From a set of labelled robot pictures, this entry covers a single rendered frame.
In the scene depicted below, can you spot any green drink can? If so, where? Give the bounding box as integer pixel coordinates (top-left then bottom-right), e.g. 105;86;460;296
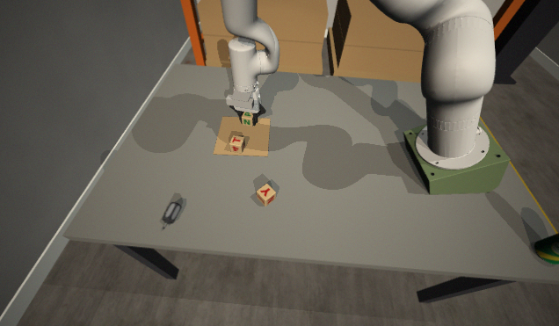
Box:
534;233;559;264

